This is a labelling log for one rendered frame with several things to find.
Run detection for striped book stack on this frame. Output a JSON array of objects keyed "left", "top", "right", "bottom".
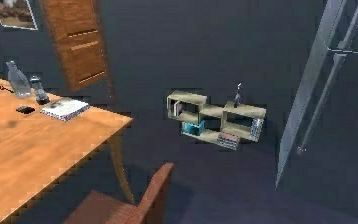
[{"left": 216, "top": 132, "right": 241, "bottom": 151}]

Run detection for clear glass bottle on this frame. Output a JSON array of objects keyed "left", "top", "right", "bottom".
[{"left": 5, "top": 60, "right": 33, "bottom": 99}]

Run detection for teal box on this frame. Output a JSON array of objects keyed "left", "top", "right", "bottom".
[{"left": 182, "top": 120, "right": 206, "bottom": 137}]

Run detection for white book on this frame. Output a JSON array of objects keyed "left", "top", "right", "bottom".
[{"left": 40, "top": 98, "right": 91, "bottom": 122}]

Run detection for grey fridge handle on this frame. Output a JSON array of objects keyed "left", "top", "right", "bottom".
[
  {"left": 296, "top": 53, "right": 347, "bottom": 155},
  {"left": 337, "top": 0, "right": 358, "bottom": 50}
]

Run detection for white upright books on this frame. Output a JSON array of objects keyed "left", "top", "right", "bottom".
[{"left": 173, "top": 100, "right": 183, "bottom": 117}]

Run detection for grey fridge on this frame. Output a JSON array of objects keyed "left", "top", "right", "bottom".
[{"left": 275, "top": 0, "right": 358, "bottom": 224}]

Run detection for framed wall picture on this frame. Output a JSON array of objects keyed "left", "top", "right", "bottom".
[{"left": 0, "top": 0, "right": 39, "bottom": 31}]

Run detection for reddish brown wooden chair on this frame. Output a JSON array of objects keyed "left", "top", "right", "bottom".
[{"left": 62, "top": 162, "right": 175, "bottom": 224}]

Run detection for brown wooden door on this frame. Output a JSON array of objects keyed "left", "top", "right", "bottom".
[{"left": 39, "top": 0, "right": 116, "bottom": 101}]

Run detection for light wooden table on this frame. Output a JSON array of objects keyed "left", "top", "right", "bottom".
[{"left": 0, "top": 75, "right": 135, "bottom": 224}]

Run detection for small black flat object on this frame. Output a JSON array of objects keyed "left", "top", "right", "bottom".
[{"left": 15, "top": 105, "right": 36, "bottom": 115}]

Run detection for grey patterned upright book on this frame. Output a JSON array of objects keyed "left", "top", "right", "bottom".
[{"left": 249, "top": 118, "right": 265, "bottom": 141}]

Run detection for small dark statuette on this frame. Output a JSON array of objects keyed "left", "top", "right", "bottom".
[{"left": 233, "top": 82, "right": 244, "bottom": 109}]

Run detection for beige wall shelf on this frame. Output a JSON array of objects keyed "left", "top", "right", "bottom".
[{"left": 166, "top": 90, "right": 267, "bottom": 146}]

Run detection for dark glass pepper shaker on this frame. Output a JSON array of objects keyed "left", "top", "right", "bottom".
[{"left": 29, "top": 75, "right": 51, "bottom": 106}]

